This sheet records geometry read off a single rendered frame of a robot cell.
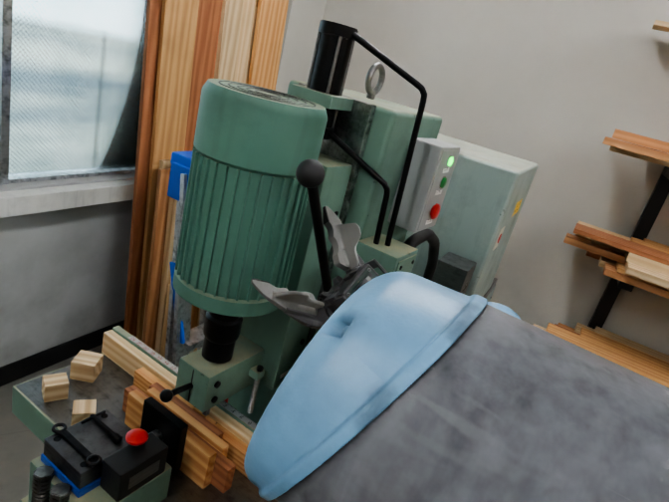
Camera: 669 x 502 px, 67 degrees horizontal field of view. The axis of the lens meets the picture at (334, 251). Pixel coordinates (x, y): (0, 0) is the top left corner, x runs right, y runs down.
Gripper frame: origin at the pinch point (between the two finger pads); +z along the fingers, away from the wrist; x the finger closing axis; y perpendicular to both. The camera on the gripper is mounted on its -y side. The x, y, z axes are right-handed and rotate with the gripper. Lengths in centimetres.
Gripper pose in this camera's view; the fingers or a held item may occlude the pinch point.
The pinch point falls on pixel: (287, 241)
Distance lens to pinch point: 66.0
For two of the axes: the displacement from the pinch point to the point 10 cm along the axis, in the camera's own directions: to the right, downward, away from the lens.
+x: -5.8, 6.4, -5.1
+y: 4.6, -2.7, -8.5
